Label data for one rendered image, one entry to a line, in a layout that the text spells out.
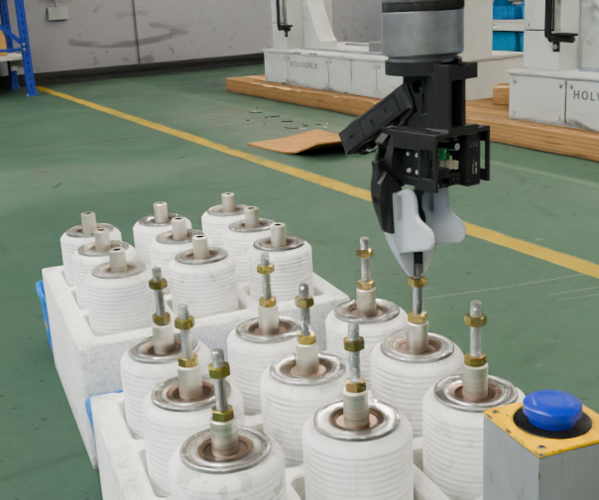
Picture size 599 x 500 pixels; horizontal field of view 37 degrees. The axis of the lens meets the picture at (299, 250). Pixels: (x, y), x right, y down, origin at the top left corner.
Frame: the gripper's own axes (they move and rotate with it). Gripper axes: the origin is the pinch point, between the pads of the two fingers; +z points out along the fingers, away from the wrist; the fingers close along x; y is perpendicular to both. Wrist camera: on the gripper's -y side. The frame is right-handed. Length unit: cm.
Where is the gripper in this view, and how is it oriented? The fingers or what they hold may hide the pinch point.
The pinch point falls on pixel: (411, 260)
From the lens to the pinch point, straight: 90.5
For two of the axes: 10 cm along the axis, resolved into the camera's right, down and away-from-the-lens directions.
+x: 8.1, -2.1, 5.5
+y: 5.9, 2.0, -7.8
